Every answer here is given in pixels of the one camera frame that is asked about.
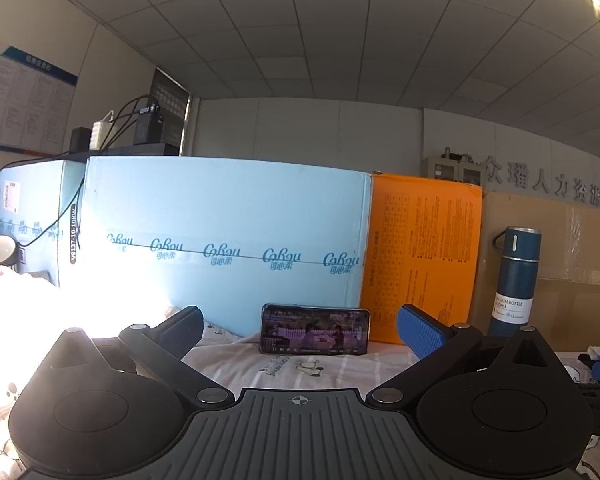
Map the black cable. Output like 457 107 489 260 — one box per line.
0 95 156 248

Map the wall notice poster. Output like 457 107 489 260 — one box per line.
0 35 79 158

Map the small light blue cardboard box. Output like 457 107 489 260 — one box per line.
0 160 87 288

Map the grey metal cabinet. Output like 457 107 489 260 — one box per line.
426 147 486 192

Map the black smartphone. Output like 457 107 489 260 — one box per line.
260 303 371 357

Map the black electronic device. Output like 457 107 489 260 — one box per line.
132 102 164 146

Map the brown cardboard box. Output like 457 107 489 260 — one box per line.
472 191 600 352

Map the orange cardboard box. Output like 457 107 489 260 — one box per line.
361 172 483 346

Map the large light blue cardboard box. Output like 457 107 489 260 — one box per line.
77 155 373 338

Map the dark blue vacuum bottle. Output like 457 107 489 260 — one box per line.
489 226 543 338

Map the cartoon printed bedsheet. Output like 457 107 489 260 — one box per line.
0 266 600 480

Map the grey wall lettering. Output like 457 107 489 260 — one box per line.
484 155 600 209

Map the black flat board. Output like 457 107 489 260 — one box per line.
64 143 181 163

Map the white charger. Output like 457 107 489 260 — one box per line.
90 110 117 151

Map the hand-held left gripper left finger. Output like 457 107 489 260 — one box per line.
49 305 236 407

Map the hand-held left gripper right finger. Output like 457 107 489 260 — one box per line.
365 304 563 406

